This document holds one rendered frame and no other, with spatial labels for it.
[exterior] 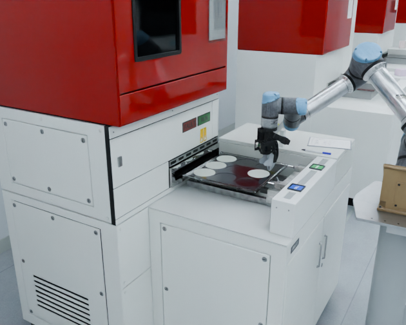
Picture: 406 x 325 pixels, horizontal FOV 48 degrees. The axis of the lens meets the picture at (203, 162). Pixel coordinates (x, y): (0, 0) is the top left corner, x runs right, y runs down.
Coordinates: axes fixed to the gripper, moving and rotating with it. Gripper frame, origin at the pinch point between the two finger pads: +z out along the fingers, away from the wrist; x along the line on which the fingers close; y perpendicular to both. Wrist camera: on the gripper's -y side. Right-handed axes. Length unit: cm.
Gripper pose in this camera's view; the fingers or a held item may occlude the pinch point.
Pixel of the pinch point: (270, 167)
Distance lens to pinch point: 212.2
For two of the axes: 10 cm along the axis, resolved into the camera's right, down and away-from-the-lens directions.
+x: 4.8, 3.1, -8.2
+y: -8.8, 1.7, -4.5
